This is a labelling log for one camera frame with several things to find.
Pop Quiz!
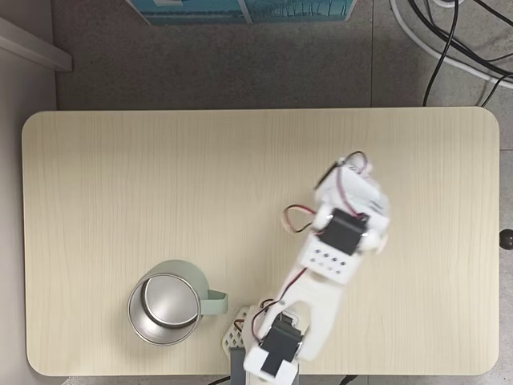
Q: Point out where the pale green steel mug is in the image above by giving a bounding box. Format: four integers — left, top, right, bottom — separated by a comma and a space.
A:
127, 259, 231, 346

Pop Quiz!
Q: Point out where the red black gripper servo wire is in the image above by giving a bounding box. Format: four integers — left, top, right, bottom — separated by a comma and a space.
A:
334, 151, 372, 220

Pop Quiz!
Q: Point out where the black floor cable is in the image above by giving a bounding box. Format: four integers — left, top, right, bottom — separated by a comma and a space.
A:
407, 0, 513, 64
479, 72, 513, 108
422, 0, 460, 107

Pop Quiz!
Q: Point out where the blue printed box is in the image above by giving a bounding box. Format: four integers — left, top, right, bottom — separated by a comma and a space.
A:
127, 0, 358, 26

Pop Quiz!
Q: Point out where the white floor cable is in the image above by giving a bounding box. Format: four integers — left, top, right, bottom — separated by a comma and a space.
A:
389, 0, 513, 83

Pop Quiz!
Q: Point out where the red black looped servo wire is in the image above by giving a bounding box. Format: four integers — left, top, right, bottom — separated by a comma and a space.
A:
282, 205, 319, 236

